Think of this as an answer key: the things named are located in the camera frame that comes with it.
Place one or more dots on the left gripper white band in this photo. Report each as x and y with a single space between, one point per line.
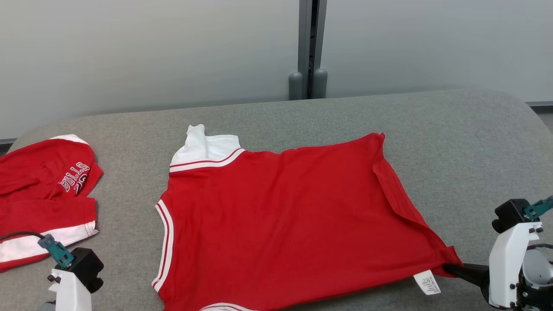
73 293

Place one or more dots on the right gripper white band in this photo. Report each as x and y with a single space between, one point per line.
503 268

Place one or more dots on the red shorts with white stripe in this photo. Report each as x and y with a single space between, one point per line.
39 185

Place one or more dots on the red basketball jersey number 23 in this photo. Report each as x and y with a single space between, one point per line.
276 216

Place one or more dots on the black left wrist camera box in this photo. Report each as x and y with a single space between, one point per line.
86 268

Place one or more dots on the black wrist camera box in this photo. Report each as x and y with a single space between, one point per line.
510 214
86 268

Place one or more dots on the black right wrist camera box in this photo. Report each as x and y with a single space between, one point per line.
510 214

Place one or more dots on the grey wall partition post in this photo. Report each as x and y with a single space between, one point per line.
309 52

